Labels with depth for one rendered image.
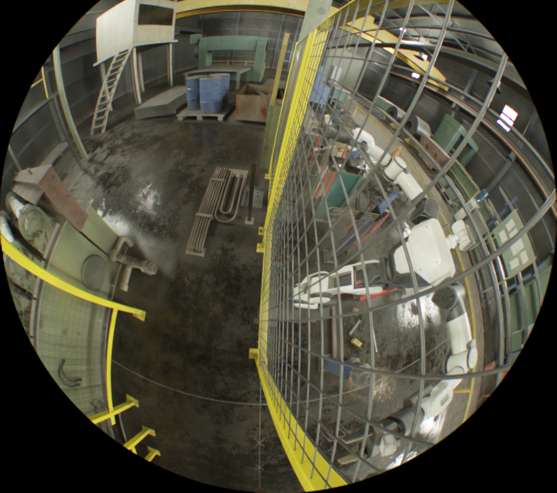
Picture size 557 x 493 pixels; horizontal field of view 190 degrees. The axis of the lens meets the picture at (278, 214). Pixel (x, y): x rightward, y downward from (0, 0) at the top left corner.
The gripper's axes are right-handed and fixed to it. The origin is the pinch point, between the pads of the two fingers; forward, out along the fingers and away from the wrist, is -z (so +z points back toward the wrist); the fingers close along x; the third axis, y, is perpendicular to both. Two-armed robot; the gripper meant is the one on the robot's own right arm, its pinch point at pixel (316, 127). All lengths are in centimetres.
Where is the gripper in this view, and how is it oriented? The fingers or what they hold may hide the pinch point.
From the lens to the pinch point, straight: 86.8
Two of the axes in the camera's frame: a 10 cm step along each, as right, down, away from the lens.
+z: 9.8, 1.3, 1.3
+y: -1.8, 5.8, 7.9
